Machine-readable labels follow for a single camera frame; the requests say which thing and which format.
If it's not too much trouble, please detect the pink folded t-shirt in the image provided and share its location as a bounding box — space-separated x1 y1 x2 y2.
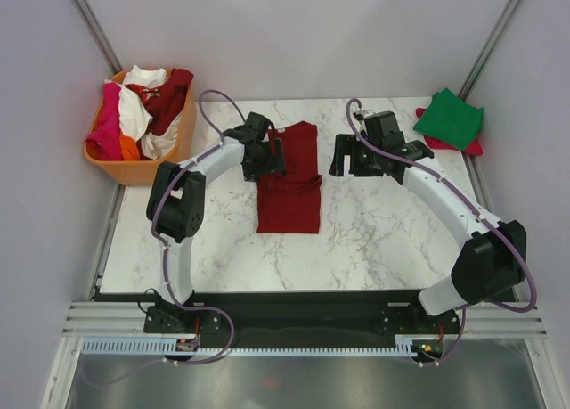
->
415 108 484 156

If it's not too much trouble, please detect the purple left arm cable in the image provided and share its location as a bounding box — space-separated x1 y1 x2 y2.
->
79 89 250 390

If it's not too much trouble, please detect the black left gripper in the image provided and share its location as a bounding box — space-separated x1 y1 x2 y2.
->
242 140 286 184

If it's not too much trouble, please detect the cream t-shirt in basket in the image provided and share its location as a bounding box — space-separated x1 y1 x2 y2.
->
139 112 183 160

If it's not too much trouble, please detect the aluminium frame post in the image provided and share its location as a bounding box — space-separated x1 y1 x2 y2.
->
70 0 122 74
458 0 524 101

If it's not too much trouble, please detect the aluminium frame post left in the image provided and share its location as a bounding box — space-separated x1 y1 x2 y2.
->
70 0 122 74

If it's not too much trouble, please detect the aluminium frame post right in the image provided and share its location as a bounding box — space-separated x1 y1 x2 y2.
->
458 0 524 101

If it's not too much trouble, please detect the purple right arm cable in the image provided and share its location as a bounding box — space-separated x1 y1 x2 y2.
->
346 98 538 370

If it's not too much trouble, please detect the white t-shirt in basket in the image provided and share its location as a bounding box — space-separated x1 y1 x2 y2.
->
118 65 167 142

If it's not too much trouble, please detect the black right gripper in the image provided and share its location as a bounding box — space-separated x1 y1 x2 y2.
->
329 134 383 177

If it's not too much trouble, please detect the dark red shirt in basket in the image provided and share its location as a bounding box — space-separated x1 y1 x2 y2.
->
123 66 194 136

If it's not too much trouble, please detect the green folded t-shirt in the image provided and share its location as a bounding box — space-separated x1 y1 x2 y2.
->
413 88 484 151

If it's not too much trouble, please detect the pink t-shirt in basket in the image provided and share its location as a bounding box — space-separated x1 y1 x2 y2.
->
85 82 122 161

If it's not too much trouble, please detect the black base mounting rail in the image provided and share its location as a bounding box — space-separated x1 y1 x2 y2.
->
94 290 461 348

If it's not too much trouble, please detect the white slotted cable duct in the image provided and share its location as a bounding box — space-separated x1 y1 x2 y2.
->
81 337 417 357

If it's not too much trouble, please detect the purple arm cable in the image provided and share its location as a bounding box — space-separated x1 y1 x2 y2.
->
346 98 538 370
79 89 250 390

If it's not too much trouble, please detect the orange t-shirt in basket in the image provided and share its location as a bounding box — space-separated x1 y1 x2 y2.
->
119 133 141 161

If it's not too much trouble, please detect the dark red t-shirt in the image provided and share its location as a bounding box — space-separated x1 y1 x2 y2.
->
257 121 322 234

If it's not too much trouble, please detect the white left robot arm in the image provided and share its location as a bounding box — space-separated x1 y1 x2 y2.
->
146 112 286 331

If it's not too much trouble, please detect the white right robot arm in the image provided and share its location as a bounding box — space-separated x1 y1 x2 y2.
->
329 110 532 332

